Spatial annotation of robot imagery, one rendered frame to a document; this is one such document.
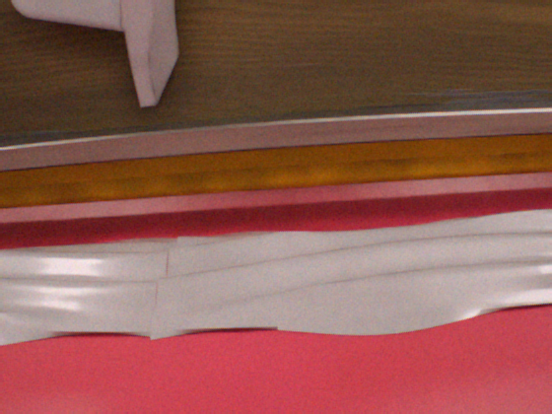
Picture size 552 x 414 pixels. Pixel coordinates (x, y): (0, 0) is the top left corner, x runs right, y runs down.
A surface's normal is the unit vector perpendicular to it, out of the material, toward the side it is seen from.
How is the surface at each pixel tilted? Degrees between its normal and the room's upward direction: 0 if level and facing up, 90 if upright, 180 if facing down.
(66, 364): 0
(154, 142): 90
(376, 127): 90
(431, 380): 0
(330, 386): 0
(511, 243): 31
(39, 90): 90
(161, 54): 109
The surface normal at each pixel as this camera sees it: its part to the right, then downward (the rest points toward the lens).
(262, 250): 0.07, -0.59
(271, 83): -0.02, 0.37
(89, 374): -0.08, -0.93
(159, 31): 0.75, 0.47
